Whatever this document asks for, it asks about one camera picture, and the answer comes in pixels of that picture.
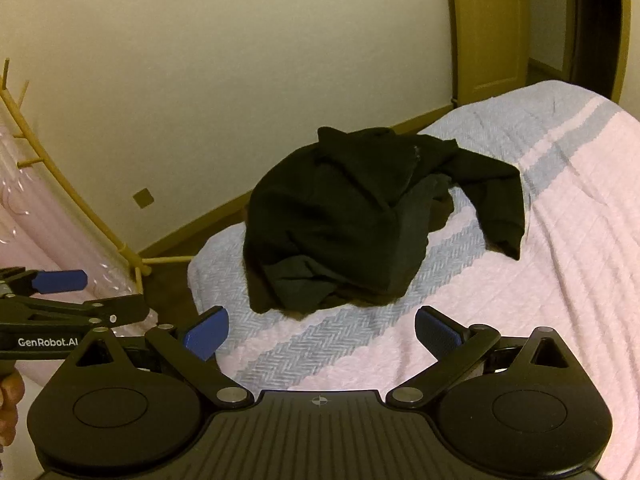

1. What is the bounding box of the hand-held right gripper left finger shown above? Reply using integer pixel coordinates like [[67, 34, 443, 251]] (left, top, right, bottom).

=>
[[62, 305, 256, 411]]

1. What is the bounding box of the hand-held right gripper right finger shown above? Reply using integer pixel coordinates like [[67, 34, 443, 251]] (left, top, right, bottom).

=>
[[387, 305, 577, 408]]

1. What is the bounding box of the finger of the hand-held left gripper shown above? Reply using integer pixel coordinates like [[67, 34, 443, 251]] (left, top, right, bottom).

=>
[[0, 266, 89, 297], [0, 294, 149, 328]]

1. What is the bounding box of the black zip jacket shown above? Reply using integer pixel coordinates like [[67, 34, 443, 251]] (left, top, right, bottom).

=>
[[242, 126, 525, 315]]

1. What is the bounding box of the yellow wooden clothes rack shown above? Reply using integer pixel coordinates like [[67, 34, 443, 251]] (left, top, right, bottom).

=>
[[0, 57, 195, 292]]

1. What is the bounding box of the person's left hand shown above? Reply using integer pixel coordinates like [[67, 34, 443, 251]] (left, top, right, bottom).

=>
[[0, 372, 25, 448]]

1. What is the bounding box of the pink and blue striped blanket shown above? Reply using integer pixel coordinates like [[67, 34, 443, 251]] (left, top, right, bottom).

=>
[[187, 79, 640, 480]]

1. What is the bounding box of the yellow wooden door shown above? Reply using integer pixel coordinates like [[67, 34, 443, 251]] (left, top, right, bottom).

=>
[[444, 0, 532, 107]]

